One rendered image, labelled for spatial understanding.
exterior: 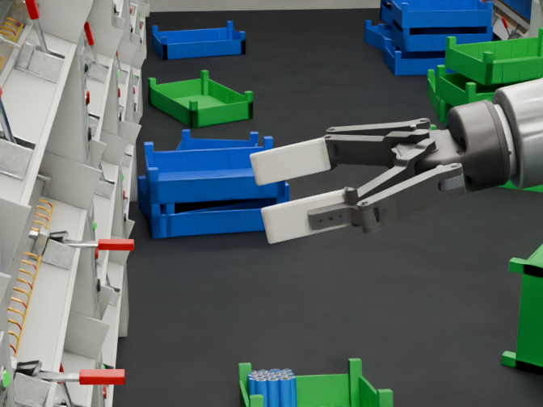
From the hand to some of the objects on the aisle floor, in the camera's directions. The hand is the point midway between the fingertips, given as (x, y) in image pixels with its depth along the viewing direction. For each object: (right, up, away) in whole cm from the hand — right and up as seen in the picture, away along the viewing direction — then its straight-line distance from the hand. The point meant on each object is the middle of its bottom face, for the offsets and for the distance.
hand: (271, 193), depth 101 cm
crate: (+52, -25, +116) cm, 129 cm away
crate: (+6, -35, +77) cm, 84 cm away
